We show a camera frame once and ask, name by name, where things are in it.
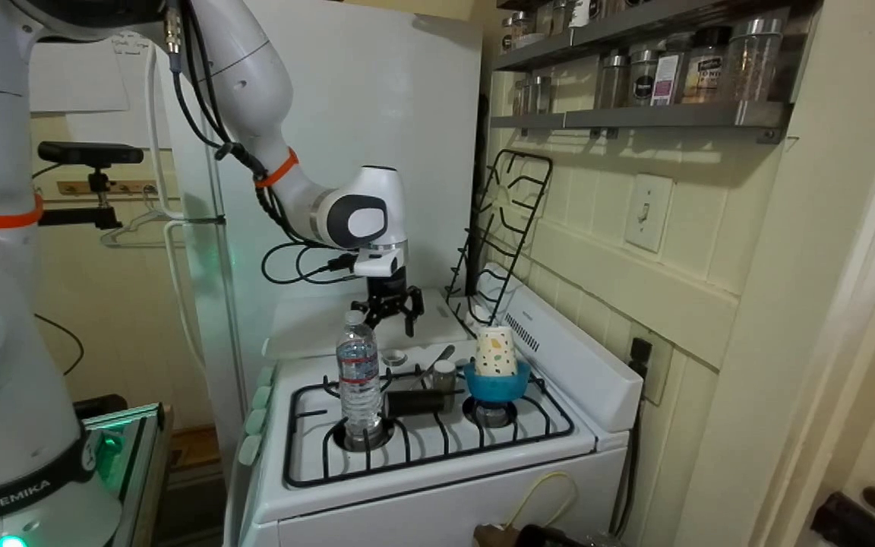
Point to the dotted paper cup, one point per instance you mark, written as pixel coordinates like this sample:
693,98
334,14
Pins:
496,350

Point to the glass spice jar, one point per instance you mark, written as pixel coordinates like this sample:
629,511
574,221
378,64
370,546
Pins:
761,60
705,64
643,78
541,93
616,81
668,74

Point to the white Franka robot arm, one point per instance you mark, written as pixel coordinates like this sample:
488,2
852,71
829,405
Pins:
15,306

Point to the blue bowl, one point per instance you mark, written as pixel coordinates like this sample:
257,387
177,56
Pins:
496,387

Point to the white gas stove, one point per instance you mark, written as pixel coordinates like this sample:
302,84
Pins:
440,486
428,436

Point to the small glass shaker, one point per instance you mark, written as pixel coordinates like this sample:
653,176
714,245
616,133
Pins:
444,379

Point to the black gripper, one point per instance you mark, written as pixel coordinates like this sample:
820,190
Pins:
392,294

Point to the cream light switch plate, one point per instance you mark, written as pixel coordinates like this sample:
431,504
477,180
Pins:
647,214

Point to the robot base stand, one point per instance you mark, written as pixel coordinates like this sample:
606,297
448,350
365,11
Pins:
128,465

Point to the white gas stove top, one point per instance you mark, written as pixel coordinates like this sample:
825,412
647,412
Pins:
428,436

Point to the lower metal spice shelf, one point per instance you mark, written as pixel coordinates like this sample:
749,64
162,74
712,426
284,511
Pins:
640,119

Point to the upper metal spice shelf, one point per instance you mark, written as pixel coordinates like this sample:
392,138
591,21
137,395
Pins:
653,25

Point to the metal spice shelf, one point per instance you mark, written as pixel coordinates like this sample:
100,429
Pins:
653,25
640,119

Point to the metal spoon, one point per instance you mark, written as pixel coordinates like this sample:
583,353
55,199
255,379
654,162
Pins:
440,357

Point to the clear plastic water bottle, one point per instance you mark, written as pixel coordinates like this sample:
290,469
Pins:
360,389

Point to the loose black stove grate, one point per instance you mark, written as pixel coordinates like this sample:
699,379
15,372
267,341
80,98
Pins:
504,231

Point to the black wall outlet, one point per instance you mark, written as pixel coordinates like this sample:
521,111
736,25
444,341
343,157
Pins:
643,357

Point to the black camera on stand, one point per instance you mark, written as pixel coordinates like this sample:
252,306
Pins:
93,167

